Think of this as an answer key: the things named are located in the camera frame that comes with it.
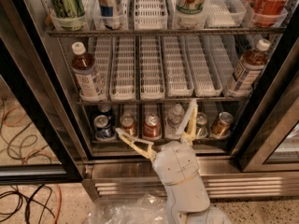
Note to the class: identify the orange gold soda can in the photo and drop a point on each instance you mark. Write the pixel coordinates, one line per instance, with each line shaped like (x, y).
(221, 125)

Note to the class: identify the red soda can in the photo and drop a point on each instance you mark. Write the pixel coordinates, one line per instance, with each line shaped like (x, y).
(152, 126)

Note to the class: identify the blue can behind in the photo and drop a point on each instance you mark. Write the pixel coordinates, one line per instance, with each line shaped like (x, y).
(106, 110)

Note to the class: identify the brown gold soda can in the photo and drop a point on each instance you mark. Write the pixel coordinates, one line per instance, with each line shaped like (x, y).
(128, 124)

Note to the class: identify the red coca-cola can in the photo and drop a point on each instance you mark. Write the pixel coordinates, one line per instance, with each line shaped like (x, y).
(265, 13)

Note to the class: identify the tea bottle white cap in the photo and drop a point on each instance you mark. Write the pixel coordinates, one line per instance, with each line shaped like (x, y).
(87, 73)
(249, 67)

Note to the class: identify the right tea bottle white cap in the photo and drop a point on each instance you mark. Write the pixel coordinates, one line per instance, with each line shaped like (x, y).
(249, 67)

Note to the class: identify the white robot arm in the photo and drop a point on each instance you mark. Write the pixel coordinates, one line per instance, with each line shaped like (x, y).
(189, 203)

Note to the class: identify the open fridge glass door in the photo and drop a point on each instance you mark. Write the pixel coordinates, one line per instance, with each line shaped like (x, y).
(35, 69)

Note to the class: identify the middle wire shelf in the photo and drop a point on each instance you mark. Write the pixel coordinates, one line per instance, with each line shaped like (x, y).
(165, 100)

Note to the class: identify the green tall can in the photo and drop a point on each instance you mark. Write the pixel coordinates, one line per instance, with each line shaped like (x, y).
(69, 14)

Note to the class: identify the wire shelf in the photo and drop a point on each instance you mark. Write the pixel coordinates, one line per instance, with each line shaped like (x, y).
(208, 31)
(165, 100)

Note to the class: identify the right fridge glass door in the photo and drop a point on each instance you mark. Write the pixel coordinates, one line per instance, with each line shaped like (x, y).
(274, 146)

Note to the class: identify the clear plastic bin with bag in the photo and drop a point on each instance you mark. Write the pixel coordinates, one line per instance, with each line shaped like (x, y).
(148, 209)

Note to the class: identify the green silver soda can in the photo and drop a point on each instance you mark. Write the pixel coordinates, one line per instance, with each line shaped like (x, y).
(201, 126)

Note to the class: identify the clear water bottle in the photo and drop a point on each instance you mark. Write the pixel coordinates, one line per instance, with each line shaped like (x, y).
(174, 117)

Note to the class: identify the blue pepsi can front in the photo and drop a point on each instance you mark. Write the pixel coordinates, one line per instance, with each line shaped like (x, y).
(103, 127)

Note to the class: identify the top wire shelf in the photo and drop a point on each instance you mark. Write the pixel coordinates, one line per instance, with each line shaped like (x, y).
(208, 31)

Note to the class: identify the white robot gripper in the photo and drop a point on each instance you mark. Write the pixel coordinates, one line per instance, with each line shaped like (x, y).
(175, 164)

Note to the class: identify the left tea bottle white cap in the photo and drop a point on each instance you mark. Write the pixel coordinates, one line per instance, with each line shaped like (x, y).
(87, 73)

